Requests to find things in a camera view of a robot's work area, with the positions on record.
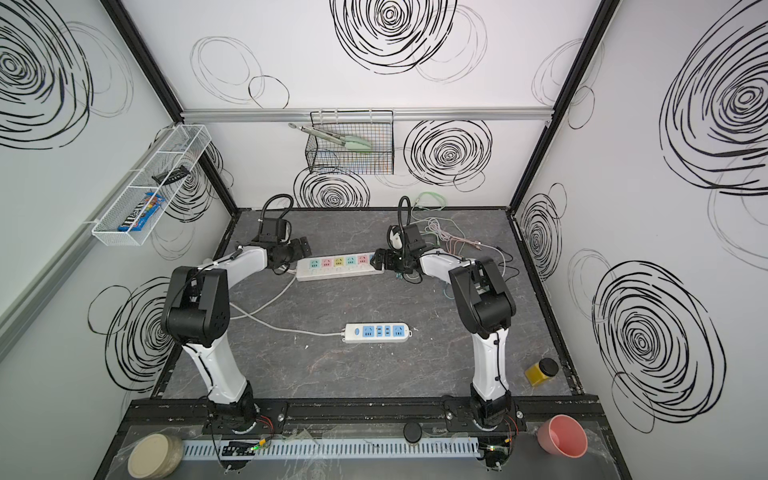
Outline large multicolour power strip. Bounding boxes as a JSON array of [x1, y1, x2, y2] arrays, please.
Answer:
[[296, 252, 383, 282]]

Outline small blue white power strip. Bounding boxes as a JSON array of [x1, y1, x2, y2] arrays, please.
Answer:
[[342, 322, 412, 344]]

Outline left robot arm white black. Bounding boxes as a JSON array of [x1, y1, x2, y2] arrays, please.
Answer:
[[161, 218, 311, 432]]

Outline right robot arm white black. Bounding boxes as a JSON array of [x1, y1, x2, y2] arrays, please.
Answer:
[[372, 225, 516, 430]]

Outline blue candy packet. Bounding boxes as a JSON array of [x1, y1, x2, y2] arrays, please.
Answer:
[[117, 192, 165, 232]]

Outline black round knob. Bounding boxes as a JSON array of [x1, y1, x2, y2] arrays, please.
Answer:
[[403, 421, 423, 444]]

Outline yellow jar black lid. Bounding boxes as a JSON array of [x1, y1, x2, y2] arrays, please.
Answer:
[[524, 357, 560, 387]]

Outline pink plastic cup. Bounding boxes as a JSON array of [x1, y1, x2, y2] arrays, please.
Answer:
[[536, 414, 588, 459]]

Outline round beige lid container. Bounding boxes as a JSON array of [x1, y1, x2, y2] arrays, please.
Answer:
[[127, 433, 184, 479]]

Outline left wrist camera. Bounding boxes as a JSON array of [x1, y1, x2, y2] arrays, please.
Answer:
[[257, 217, 292, 244]]

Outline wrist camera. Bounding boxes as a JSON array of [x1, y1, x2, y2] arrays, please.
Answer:
[[387, 225, 407, 251], [257, 217, 292, 244]]

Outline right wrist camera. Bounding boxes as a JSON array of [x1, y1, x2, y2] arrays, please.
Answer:
[[387, 225, 407, 251]]

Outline tangle of coloured cables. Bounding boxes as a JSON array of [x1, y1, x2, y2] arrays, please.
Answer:
[[407, 191, 517, 298]]

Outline white power cord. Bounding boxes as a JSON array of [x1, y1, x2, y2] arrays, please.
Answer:
[[200, 257, 346, 338]]

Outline black wire basket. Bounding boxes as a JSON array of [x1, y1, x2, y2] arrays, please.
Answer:
[[300, 109, 395, 175]]

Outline white wire shelf basket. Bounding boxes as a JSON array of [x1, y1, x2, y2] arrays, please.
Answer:
[[91, 124, 211, 247]]

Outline black front rail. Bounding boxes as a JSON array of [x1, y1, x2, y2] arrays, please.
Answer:
[[121, 395, 605, 434]]

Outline white slotted cable duct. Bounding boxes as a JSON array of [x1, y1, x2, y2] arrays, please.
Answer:
[[182, 437, 481, 461]]

